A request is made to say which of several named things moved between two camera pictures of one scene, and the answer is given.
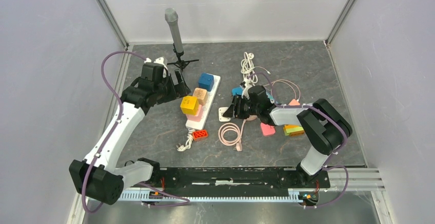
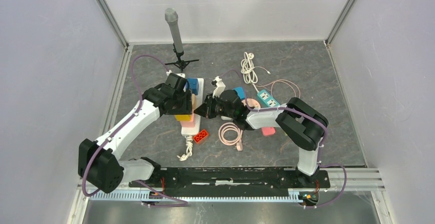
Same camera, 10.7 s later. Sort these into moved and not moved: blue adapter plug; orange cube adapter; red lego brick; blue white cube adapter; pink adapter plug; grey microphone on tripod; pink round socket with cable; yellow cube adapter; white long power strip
Moved: yellow cube adapter; orange cube adapter; blue white cube adapter; white long power strip
Not moved: blue adapter plug; grey microphone on tripod; pink round socket with cable; red lego brick; pink adapter plug
